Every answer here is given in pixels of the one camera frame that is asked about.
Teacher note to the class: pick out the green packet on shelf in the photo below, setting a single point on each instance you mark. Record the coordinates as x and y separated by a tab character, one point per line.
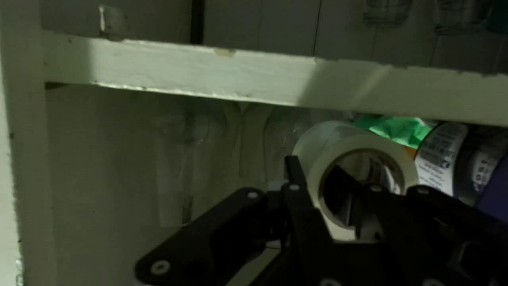
405	131

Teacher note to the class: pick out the white open cupboard shelves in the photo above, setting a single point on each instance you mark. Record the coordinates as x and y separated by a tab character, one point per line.
121	121

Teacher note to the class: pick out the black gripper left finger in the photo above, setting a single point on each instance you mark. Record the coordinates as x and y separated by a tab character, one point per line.
211	250

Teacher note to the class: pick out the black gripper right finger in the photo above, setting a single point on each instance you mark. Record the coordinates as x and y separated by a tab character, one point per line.
430	239

